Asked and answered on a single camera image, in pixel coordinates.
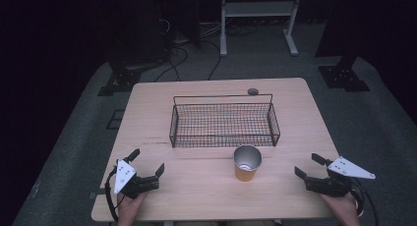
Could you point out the person's right hand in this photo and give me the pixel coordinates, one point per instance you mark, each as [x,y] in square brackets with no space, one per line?
[342,208]

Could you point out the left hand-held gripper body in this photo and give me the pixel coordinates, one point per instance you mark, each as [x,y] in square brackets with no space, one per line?
[144,183]

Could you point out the person's left hand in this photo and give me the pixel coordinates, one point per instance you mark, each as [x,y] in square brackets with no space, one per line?
[131,208]

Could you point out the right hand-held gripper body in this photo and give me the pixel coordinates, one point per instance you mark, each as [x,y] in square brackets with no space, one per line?
[327,185]

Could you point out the metal cup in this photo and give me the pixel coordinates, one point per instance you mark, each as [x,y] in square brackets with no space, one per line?
[246,172]

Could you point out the grey round table cap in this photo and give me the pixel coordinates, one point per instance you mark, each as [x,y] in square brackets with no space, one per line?
[252,91]

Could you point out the white metal stand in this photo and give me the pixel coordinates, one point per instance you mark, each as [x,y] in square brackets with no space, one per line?
[259,8]

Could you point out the black stand with base plate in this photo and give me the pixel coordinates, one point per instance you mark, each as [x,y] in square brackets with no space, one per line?
[342,77]
[123,78]

